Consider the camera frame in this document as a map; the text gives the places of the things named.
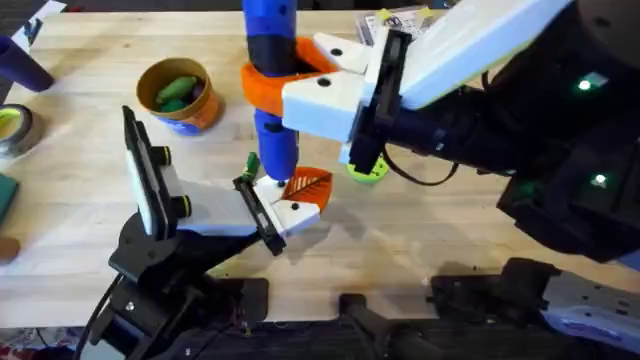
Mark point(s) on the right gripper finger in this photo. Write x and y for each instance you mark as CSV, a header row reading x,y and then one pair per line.
x,y
320,105

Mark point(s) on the right gripper, white and black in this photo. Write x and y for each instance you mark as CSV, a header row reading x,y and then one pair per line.
x,y
460,45

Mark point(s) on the left gripper, grey and black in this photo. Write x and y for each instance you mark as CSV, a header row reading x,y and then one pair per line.
x,y
215,210

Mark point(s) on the blue electric screwdriver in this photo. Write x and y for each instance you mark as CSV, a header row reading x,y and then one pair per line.
x,y
272,30

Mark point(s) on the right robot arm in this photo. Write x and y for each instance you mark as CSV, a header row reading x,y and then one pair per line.
x,y
575,150

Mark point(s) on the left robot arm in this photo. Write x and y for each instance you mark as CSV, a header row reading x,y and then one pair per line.
x,y
150,260

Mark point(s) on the small green toy vegetable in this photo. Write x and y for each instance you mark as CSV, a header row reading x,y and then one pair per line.
x,y
251,166

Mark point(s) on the clear plastic bag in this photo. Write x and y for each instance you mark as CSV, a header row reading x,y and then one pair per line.
x,y
372,22

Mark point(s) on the green disc with holes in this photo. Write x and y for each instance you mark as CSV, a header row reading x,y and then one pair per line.
x,y
372,175

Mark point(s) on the orange tub with toys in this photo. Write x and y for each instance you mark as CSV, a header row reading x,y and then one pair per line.
x,y
180,100

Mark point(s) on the green board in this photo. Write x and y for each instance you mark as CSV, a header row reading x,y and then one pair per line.
x,y
7,197

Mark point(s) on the roll of tape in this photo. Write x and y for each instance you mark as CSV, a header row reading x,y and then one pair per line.
x,y
15,130

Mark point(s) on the brown round disc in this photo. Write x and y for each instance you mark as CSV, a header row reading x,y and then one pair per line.
x,y
7,249

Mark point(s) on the white paper sheet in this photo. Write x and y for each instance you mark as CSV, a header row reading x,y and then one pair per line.
x,y
37,22

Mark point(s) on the purple cylinder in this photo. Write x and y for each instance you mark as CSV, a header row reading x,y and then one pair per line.
x,y
22,65

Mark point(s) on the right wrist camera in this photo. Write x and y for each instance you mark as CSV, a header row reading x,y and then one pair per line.
x,y
420,132

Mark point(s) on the black rail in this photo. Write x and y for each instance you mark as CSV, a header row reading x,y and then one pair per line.
x,y
310,342

